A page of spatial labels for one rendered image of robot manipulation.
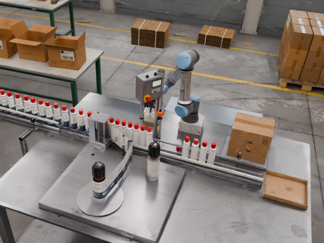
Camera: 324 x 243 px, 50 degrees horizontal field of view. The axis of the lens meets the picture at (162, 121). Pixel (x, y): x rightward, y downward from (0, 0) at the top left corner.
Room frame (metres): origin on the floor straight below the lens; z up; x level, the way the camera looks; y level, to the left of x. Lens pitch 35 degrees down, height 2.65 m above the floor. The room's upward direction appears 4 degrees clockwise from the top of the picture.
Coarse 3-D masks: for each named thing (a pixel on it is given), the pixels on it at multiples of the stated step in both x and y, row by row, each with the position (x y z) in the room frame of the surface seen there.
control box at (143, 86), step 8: (152, 72) 2.26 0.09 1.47; (136, 80) 2.19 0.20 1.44; (144, 80) 2.14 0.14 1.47; (152, 80) 2.17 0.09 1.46; (136, 88) 2.19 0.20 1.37; (144, 88) 2.13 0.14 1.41; (152, 88) 2.17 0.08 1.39; (136, 96) 2.19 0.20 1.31; (144, 96) 2.13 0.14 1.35; (152, 96) 2.18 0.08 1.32; (160, 96) 2.22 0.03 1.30
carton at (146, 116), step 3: (147, 108) 2.65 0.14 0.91; (153, 108) 2.66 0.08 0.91; (144, 111) 2.60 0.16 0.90; (153, 111) 2.61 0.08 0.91; (144, 114) 2.56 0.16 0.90; (147, 114) 2.56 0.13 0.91; (153, 114) 2.56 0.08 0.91; (144, 117) 2.55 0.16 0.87; (147, 117) 2.55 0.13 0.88; (150, 117) 2.54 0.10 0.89; (153, 117) 2.54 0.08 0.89; (144, 120) 2.55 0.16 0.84; (147, 120) 2.55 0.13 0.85; (150, 120) 2.54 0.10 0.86; (153, 120) 2.54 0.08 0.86
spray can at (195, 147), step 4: (196, 140) 2.01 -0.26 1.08; (192, 144) 2.01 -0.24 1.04; (196, 144) 2.00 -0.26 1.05; (192, 148) 2.00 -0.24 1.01; (196, 148) 1.99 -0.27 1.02; (192, 152) 2.00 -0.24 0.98; (196, 152) 1.99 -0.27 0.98; (192, 156) 1.99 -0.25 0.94; (196, 156) 2.00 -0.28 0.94; (196, 160) 2.01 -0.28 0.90
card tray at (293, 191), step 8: (272, 176) 1.96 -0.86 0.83; (280, 176) 1.96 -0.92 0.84; (288, 176) 1.94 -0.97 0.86; (264, 184) 1.87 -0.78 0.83; (272, 184) 1.87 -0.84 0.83; (280, 184) 1.88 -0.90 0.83; (288, 184) 1.89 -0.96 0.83; (296, 184) 1.89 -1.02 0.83; (304, 184) 1.90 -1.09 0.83; (264, 192) 1.78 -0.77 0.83; (272, 192) 1.79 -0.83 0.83; (280, 192) 1.80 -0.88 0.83; (288, 192) 1.80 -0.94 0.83; (296, 192) 1.81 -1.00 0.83; (304, 192) 1.81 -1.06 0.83; (280, 200) 1.71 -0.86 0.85; (288, 200) 1.69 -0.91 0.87; (296, 200) 1.73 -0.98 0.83; (304, 200) 1.74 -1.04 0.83; (304, 208) 1.66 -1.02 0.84
